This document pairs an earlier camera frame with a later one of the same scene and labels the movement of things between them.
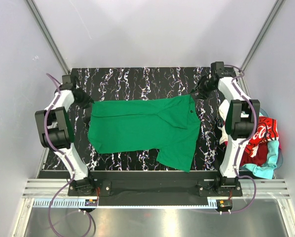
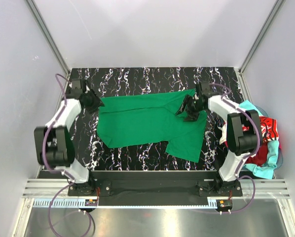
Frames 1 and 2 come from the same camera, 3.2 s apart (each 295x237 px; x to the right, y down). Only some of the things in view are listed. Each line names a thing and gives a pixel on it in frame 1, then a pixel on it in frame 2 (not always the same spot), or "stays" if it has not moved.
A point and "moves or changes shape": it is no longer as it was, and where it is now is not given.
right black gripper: (200, 88) -> (191, 106)
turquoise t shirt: (267, 172) stays
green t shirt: (168, 126) moves or changes shape
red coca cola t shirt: (267, 130) stays
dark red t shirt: (261, 157) stays
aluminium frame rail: (266, 188) stays
